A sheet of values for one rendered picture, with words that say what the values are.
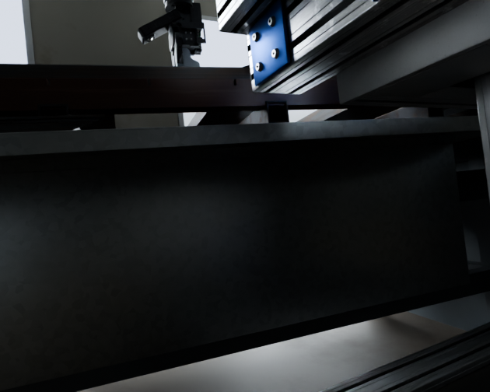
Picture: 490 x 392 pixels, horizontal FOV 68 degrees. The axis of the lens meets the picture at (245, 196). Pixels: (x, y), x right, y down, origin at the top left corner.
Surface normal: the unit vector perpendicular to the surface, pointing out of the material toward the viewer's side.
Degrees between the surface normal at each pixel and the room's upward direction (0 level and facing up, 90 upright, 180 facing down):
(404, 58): 90
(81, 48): 90
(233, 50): 90
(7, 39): 90
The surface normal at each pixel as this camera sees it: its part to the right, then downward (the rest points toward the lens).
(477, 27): -0.89, 0.09
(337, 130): 0.31, -0.06
